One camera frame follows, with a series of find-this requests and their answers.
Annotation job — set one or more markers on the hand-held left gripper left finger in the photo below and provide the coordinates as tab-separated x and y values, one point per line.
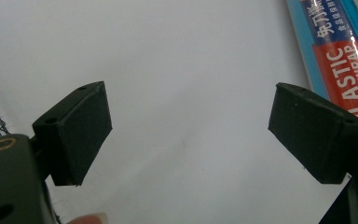
80	137

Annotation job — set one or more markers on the blue red plastic wrap box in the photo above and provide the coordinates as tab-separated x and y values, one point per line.
338	62

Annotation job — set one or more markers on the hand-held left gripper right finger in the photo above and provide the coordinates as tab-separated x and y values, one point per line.
313	137

